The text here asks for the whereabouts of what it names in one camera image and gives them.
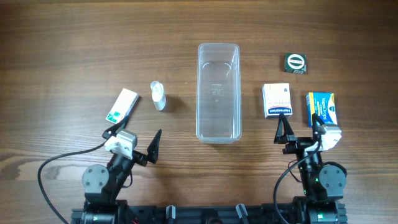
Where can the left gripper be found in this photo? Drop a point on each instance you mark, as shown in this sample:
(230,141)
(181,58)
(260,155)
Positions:
(135,155)

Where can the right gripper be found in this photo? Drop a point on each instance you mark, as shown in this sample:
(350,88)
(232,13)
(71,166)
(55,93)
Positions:
(296,143)

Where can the white green medicine box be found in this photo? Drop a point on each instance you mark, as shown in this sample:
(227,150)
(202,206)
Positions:
(122,106)

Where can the blue yellow VapoDrops box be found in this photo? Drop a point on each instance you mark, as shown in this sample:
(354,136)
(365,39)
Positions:
(323,104)

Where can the small dark green box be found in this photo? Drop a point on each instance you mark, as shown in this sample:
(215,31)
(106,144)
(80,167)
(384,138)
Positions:
(295,63)

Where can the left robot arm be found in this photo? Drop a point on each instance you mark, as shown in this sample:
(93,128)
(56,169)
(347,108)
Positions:
(103,183)

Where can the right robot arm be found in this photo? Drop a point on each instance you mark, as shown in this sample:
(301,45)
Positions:
(323,182)

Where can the clear plastic container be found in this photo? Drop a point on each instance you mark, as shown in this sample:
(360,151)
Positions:
(219,116)

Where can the white spray bottle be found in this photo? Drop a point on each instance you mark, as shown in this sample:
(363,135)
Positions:
(158,95)

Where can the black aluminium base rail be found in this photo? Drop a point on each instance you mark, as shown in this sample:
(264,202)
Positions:
(205,214)

